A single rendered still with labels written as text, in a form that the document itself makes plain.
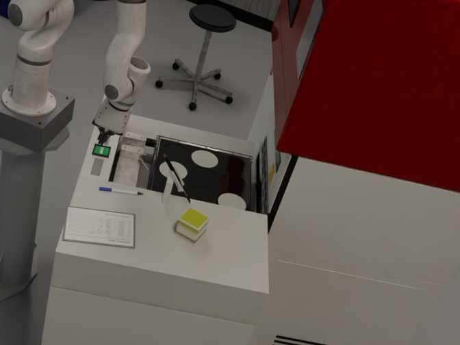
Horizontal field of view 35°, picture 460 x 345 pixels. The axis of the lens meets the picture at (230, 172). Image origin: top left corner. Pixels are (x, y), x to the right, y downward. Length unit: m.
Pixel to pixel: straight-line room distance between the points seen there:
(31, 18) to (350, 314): 1.52
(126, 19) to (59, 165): 1.82
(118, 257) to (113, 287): 0.10
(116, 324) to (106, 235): 0.29
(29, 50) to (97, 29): 2.66
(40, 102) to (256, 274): 1.02
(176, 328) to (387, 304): 0.84
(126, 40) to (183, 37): 3.13
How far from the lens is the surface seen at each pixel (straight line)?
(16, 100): 2.68
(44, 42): 2.57
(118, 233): 2.18
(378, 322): 2.80
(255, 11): 5.69
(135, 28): 2.21
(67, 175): 3.86
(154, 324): 2.27
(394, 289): 2.68
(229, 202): 2.50
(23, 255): 3.15
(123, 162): 2.58
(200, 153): 2.68
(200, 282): 2.12
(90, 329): 2.33
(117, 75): 2.19
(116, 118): 2.36
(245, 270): 2.19
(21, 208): 2.95
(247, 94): 4.88
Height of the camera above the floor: 2.47
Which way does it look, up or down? 37 degrees down
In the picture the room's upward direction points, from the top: 18 degrees clockwise
